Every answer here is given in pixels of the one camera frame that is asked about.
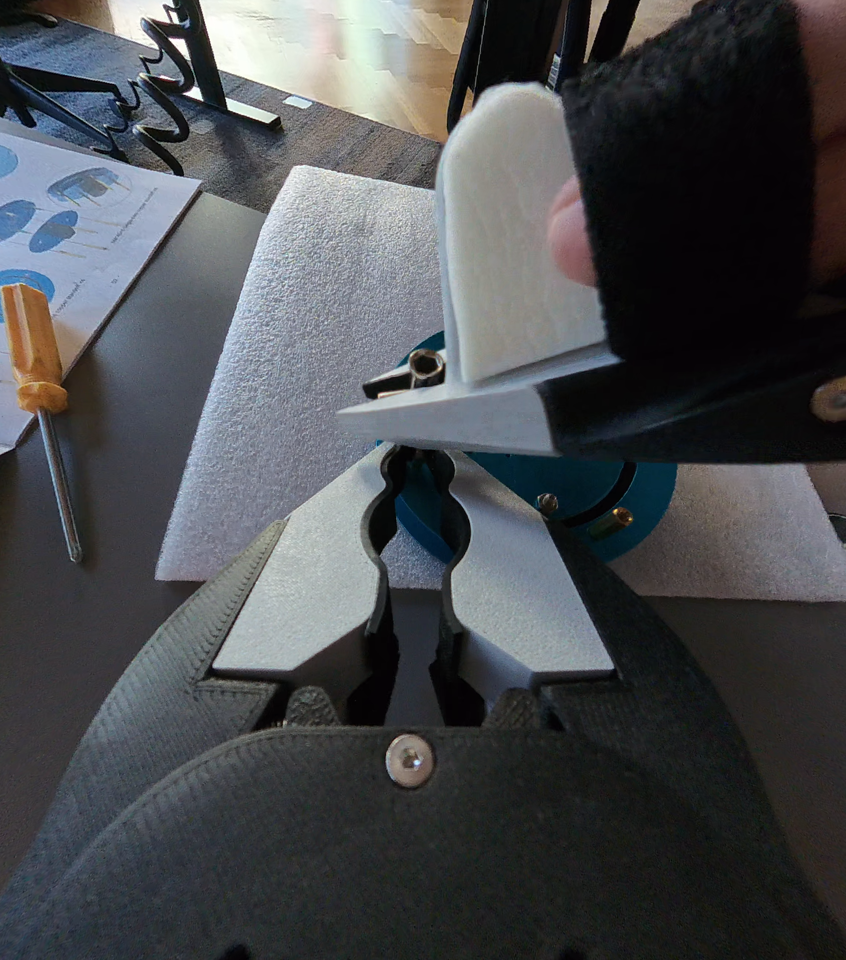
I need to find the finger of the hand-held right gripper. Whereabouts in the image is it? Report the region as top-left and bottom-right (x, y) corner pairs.
(336, 354), (624, 456)
(361, 352), (463, 404)

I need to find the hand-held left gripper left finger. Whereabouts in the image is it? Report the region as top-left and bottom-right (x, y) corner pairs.
(211, 444), (401, 727)

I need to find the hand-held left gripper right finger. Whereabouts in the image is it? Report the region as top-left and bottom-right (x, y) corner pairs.
(429, 448), (615, 727)

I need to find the blue round base plate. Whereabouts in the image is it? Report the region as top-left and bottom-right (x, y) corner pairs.
(391, 330), (679, 565)

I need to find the dark grey desk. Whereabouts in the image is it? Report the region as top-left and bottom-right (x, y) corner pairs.
(0, 191), (846, 960)

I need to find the black metal desk leg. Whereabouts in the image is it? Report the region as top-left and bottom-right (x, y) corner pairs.
(168, 0), (283, 132)

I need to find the white foam sheet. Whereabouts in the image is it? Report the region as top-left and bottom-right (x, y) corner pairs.
(155, 165), (846, 603)

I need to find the printed instruction manual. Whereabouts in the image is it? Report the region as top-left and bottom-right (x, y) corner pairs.
(0, 96), (204, 492)

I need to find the black chair base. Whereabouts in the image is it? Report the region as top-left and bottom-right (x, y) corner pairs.
(0, 0), (131, 162)

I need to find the yellow handled screwdriver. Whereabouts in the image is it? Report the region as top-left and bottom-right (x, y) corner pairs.
(0, 283), (85, 564)

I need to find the black coiled cable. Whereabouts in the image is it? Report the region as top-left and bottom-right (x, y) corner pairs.
(104, 0), (195, 177)

